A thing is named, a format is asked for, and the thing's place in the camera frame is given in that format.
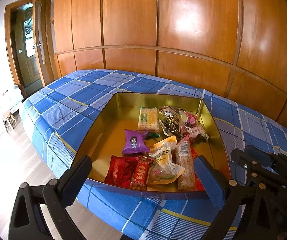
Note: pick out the purple snack packet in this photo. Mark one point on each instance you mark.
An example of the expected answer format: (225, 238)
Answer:
(134, 142)

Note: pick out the dark brown snack packet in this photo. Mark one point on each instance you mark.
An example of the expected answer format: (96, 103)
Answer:
(171, 123)

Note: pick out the cracker packet with green end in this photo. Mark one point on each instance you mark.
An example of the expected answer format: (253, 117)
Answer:
(148, 118)

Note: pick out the wooden panelled wardrobe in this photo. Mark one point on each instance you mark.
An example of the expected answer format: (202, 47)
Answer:
(183, 30)

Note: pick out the wooden door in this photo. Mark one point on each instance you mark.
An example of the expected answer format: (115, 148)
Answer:
(29, 55)

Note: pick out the white maroon floral snack packet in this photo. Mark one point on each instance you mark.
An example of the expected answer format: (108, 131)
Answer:
(194, 132)

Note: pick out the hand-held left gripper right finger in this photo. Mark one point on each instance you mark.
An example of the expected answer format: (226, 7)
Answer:
(208, 180)

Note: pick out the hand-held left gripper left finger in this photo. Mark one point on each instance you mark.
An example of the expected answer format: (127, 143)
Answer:
(78, 180)

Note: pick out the clear grain bar packet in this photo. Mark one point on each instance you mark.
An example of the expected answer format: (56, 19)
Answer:
(185, 165)

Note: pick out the dark red crinkled snack packet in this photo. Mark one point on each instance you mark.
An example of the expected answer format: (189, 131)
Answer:
(118, 171)

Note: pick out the red bar packet gold writing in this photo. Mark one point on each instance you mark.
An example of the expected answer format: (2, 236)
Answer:
(141, 175)

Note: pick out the bed with blue plaid sheet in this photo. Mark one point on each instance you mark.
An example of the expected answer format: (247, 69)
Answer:
(71, 100)

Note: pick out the small wooden stool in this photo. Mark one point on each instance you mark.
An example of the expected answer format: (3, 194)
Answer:
(8, 121)

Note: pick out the pink heart print snack packet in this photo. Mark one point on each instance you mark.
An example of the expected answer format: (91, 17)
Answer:
(191, 118)

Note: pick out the clear yellow seed packet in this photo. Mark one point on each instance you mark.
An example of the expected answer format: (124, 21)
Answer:
(163, 162)

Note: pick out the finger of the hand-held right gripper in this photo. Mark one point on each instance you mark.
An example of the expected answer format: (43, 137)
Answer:
(261, 156)
(243, 160)

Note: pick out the black and gold tin box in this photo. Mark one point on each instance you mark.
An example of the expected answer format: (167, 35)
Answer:
(118, 120)

